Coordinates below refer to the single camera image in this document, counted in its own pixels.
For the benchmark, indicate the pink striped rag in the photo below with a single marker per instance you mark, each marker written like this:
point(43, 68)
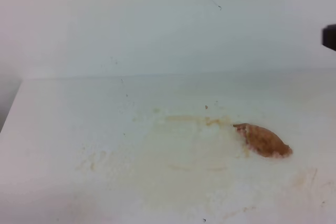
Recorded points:
point(263, 141)

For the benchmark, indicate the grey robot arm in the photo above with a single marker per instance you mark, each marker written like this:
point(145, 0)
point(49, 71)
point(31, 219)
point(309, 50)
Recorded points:
point(329, 37)

